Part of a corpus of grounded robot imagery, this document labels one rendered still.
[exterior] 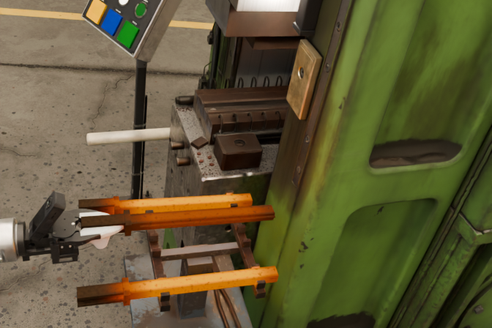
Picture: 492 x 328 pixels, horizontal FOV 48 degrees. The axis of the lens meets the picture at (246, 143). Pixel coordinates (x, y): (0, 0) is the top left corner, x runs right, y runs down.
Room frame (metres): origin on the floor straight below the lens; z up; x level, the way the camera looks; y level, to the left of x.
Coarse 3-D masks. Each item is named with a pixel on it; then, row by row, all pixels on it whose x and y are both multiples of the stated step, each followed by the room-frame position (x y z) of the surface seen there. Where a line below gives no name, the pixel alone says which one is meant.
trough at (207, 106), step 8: (208, 104) 1.39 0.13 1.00; (216, 104) 1.40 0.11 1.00; (224, 104) 1.41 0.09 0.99; (232, 104) 1.43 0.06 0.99; (240, 104) 1.44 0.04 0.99; (248, 104) 1.45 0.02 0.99; (256, 104) 1.46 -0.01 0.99; (264, 104) 1.47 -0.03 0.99; (272, 104) 1.48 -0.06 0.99; (280, 104) 1.49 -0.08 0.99; (288, 104) 1.50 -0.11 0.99
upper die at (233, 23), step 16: (208, 0) 1.46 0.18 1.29; (224, 0) 1.34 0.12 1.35; (224, 16) 1.33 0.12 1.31; (240, 16) 1.32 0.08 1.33; (256, 16) 1.34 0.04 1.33; (272, 16) 1.36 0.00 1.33; (288, 16) 1.38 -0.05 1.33; (224, 32) 1.31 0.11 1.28; (240, 32) 1.32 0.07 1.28; (256, 32) 1.34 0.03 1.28; (272, 32) 1.36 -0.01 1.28; (288, 32) 1.38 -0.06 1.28
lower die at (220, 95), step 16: (208, 96) 1.45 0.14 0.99; (224, 96) 1.46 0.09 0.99; (240, 96) 1.48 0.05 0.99; (256, 96) 1.50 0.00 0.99; (272, 96) 1.52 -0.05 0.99; (208, 112) 1.35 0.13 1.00; (224, 112) 1.37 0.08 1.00; (240, 112) 1.39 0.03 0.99; (256, 112) 1.41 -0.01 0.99; (272, 112) 1.42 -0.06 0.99; (208, 128) 1.33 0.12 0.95; (224, 128) 1.32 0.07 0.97; (240, 128) 1.34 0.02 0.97; (256, 128) 1.36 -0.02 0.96; (272, 128) 1.39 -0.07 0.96
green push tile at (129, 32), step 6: (126, 24) 1.72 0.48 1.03; (132, 24) 1.72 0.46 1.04; (126, 30) 1.71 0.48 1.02; (132, 30) 1.70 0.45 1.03; (138, 30) 1.69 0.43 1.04; (120, 36) 1.71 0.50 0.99; (126, 36) 1.70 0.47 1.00; (132, 36) 1.68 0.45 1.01; (126, 42) 1.68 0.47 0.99; (132, 42) 1.67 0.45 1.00
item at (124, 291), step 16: (224, 272) 0.80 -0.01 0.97; (240, 272) 0.81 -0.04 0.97; (256, 272) 0.82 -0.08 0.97; (272, 272) 0.83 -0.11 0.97; (80, 288) 0.68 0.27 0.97; (96, 288) 0.69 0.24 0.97; (112, 288) 0.70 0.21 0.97; (128, 288) 0.71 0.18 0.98; (144, 288) 0.72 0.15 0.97; (160, 288) 0.73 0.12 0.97; (176, 288) 0.74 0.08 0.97; (192, 288) 0.75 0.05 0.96; (208, 288) 0.76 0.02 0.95; (80, 304) 0.67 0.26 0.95; (96, 304) 0.68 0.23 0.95; (128, 304) 0.69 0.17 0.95
